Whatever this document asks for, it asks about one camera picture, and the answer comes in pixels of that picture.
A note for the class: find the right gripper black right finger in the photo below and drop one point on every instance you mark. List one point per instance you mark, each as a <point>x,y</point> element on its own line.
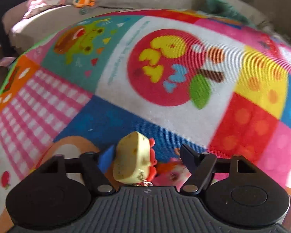
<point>200,166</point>

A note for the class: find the beige sofa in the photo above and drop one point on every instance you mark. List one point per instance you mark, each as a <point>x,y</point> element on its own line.
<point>24,33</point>

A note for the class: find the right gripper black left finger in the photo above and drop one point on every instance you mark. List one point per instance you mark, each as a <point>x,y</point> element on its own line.
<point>93,169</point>

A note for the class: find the colourful patchwork play mat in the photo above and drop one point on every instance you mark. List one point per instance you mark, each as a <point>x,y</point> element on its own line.
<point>175,76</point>

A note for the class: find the yellow cheese keychain toy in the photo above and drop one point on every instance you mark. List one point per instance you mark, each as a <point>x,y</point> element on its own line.
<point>135,160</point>

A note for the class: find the teal green cloth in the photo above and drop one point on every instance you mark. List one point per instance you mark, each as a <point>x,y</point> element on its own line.
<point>223,9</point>

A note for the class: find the orange fish plush toy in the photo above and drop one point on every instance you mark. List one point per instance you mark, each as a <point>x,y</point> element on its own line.
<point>83,3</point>

